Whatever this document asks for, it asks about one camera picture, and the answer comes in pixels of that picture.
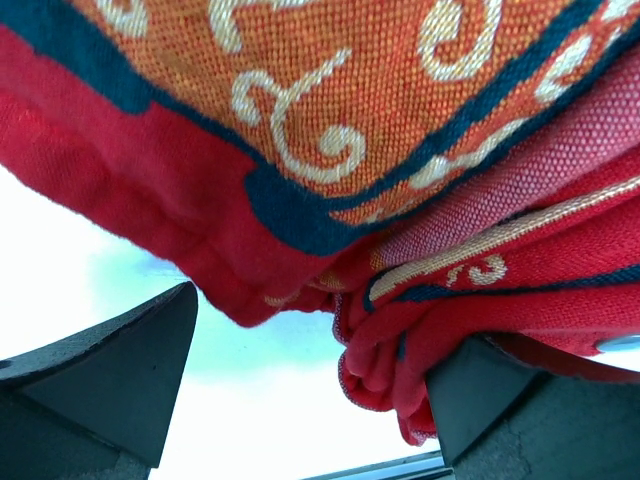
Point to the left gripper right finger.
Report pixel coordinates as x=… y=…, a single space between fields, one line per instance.
x=509 y=407

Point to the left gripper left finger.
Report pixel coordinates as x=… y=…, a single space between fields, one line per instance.
x=98 y=404

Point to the red printed pillowcase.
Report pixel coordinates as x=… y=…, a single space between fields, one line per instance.
x=423 y=170

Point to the aluminium front rail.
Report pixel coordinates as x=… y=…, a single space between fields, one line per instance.
x=427 y=466

